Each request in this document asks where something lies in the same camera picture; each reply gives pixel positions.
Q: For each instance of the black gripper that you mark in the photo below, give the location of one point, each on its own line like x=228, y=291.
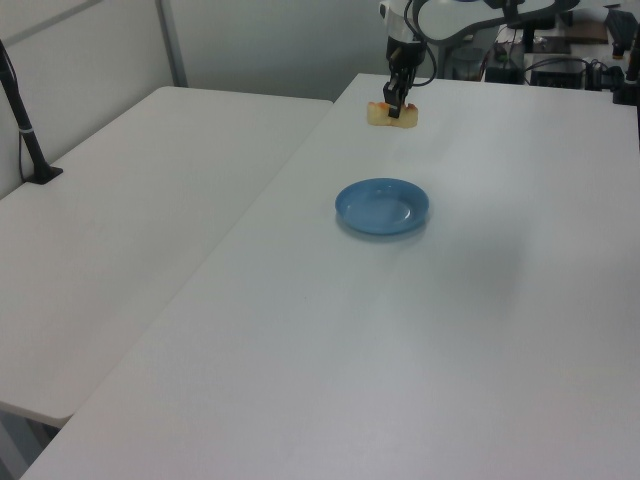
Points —
x=404, y=56

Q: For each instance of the light wooden table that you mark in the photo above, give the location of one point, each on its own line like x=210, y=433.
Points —
x=586, y=33

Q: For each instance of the grey partition post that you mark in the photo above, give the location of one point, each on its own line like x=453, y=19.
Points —
x=171, y=42

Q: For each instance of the toy bread with orange glaze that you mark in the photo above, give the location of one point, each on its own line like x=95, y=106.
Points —
x=376, y=114

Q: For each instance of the black electronics box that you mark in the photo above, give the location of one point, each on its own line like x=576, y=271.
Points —
x=557, y=73

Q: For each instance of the small black box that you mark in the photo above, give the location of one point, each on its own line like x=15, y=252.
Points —
x=503, y=74

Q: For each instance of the black camera stand pole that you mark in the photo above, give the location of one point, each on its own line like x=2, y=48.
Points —
x=21, y=120

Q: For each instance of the blue round plate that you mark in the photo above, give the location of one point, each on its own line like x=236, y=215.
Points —
x=382, y=205

